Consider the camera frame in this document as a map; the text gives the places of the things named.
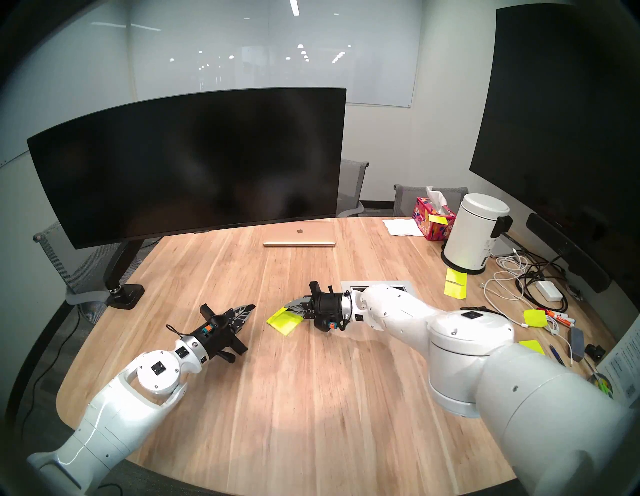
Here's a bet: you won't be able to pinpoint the white rectangular box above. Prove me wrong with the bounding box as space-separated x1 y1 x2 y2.
490 235 521 258

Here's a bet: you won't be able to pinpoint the grey table power outlet panel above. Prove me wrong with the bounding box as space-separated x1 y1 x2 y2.
341 280 415 294

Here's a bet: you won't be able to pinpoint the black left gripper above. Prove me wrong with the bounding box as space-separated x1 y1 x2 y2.
197 303 257 363

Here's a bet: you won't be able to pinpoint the grey mesh office chair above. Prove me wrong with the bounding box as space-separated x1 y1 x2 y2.
33 220 121 326
393 184 469 218
336 159 370 219

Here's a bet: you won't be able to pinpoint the white charging cable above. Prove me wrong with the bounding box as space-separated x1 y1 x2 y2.
481 252 575 368

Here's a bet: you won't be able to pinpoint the black wall television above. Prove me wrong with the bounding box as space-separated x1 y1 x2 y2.
469 4 640 261

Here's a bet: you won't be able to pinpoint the green scissors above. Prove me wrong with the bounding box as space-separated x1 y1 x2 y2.
592 370 616 401

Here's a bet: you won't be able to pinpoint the black power cable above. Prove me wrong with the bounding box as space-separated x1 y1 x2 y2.
515 247 571 313

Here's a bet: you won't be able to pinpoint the colourful tissue box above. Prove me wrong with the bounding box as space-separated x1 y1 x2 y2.
412 186 457 242

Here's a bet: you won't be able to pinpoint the white paper napkin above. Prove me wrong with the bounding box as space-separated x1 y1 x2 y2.
383 218 426 237

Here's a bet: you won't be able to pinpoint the clear tape roll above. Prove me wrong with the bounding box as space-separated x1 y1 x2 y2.
586 372 613 398

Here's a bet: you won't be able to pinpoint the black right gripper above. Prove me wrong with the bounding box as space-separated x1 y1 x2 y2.
285 281 351 332

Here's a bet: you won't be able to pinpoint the black curved monitor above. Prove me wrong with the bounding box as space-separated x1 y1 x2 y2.
27 88 347 250

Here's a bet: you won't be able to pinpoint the black video sound bar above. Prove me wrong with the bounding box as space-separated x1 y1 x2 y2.
526 213 612 294

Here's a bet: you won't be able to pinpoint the gold closed laptop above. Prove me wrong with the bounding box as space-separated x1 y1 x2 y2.
263 221 336 247

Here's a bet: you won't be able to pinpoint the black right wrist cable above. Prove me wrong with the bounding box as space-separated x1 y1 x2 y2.
336 292 353 331

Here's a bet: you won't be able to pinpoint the grey whiteboard eraser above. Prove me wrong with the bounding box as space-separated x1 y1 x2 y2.
567 327 586 362

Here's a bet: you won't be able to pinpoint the black floor cable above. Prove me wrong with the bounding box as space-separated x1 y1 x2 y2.
12 312 81 436

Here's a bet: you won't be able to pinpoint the glass wall whiteboard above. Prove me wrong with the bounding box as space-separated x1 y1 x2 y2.
127 0 423 108

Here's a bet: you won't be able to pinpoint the white pedal trash can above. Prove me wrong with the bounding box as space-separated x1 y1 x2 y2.
441 193 513 275

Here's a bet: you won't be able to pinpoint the white printed paper sheet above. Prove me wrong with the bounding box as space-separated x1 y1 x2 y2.
596 315 640 416

